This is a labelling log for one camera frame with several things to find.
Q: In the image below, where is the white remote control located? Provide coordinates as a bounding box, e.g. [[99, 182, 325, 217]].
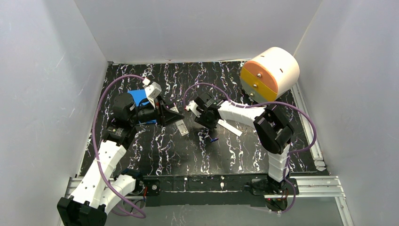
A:
[[171, 104, 189, 136]]

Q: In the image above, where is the white remote battery cover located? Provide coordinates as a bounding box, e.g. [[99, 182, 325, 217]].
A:
[[217, 120, 242, 137]]

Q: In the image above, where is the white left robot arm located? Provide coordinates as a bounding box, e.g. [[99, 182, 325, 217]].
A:
[[57, 93, 184, 226]]

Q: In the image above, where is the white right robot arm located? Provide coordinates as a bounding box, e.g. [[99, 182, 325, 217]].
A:
[[185, 93, 294, 193]]

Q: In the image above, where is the blue flat box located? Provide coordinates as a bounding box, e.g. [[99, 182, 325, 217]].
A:
[[128, 89, 156, 125]]

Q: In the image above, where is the white round drawer cabinet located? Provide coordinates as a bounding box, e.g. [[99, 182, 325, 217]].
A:
[[239, 47, 300, 103]]

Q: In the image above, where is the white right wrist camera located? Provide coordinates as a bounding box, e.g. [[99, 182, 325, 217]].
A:
[[184, 100, 201, 117]]

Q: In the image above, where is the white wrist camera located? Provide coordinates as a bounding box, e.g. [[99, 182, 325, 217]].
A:
[[143, 78, 162, 108], [184, 100, 201, 117]]

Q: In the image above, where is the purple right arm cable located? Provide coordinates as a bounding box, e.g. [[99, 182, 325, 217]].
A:
[[183, 82, 318, 214]]

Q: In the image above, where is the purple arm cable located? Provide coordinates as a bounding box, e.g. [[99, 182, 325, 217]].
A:
[[92, 74, 147, 219], [183, 82, 318, 214]]

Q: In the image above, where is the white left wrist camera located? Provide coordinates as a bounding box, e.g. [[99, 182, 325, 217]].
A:
[[143, 78, 162, 108]]

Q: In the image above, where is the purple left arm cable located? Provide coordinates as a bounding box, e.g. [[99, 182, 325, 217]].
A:
[[92, 74, 147, 219]]

